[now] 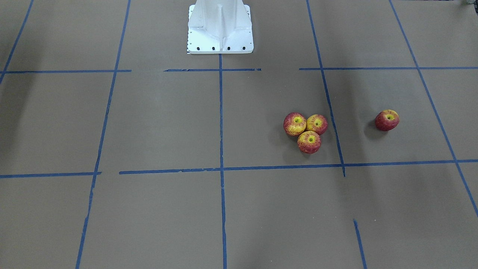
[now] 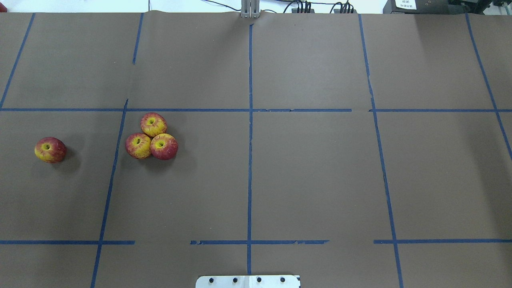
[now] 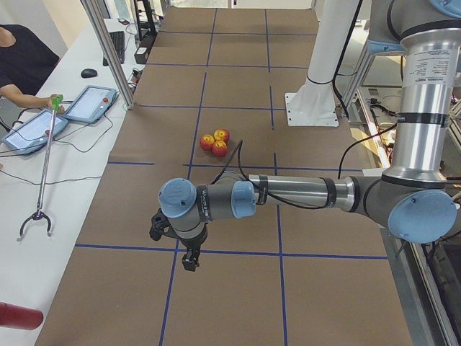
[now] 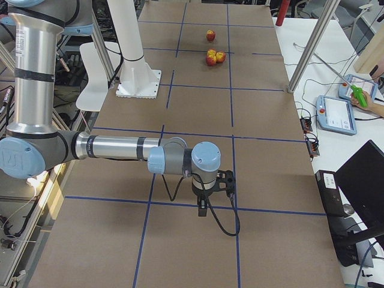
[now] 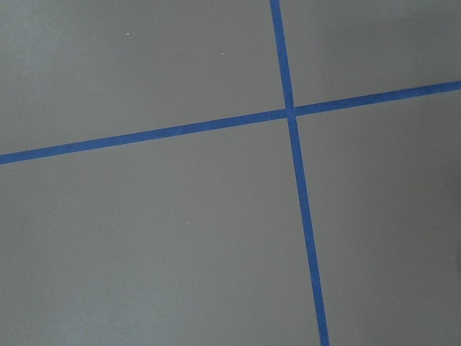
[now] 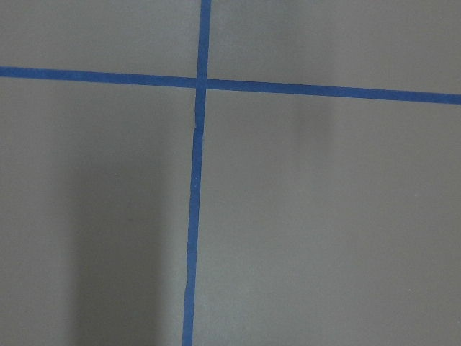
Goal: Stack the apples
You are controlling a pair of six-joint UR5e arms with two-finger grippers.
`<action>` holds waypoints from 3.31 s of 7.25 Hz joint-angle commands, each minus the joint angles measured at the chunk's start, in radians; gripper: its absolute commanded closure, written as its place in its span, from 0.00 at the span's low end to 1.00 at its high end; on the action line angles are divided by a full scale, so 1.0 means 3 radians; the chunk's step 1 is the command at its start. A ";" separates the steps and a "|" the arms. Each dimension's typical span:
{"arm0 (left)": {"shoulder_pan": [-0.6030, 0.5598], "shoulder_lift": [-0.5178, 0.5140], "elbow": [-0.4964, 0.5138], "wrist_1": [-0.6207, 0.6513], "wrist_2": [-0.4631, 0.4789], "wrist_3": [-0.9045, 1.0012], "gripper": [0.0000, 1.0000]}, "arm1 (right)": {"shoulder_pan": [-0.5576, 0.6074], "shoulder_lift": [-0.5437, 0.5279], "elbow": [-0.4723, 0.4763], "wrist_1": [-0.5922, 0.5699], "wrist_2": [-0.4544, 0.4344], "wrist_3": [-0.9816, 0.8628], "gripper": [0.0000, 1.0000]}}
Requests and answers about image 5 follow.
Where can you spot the blue tape line lengthwise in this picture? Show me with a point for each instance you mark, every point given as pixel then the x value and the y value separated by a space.
pixel 297 159

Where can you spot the blue tape line crosswise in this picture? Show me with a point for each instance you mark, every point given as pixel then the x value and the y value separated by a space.
pixel 260 117

